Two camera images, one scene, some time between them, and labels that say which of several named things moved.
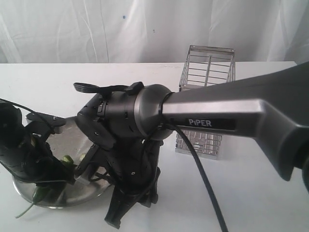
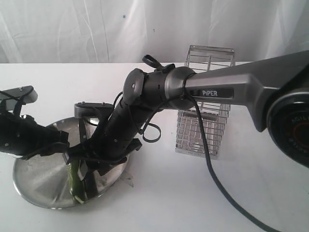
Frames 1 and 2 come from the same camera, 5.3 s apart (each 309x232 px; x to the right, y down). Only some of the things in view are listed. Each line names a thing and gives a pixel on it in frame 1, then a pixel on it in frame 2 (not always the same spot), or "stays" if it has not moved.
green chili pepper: x=39 y=194 → x=76 y=184
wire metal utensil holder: x=205 y=66 stays
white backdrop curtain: x=148 y=31 stays
